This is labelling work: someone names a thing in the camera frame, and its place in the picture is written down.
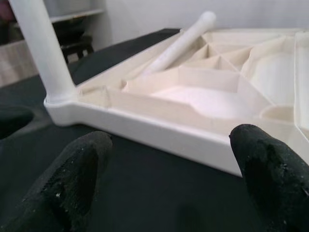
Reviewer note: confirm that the white plastic table leg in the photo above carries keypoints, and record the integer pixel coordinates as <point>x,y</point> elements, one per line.
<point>41,48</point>
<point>183,41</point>

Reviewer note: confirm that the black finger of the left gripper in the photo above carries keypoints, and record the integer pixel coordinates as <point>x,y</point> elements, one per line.
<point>12,123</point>

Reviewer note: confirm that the white plastic table top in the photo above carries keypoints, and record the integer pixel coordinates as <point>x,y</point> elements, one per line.
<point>169,101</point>

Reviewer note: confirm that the black round stool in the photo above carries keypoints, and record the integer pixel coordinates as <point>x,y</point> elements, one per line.
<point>77,44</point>

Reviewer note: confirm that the black tablecloth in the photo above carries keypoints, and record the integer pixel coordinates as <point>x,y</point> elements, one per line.
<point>157,193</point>

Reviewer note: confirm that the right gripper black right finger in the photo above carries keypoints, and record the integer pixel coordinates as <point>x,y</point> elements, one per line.
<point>275,181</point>

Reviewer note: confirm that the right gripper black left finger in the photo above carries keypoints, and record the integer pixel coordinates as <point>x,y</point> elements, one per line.
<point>60,188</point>

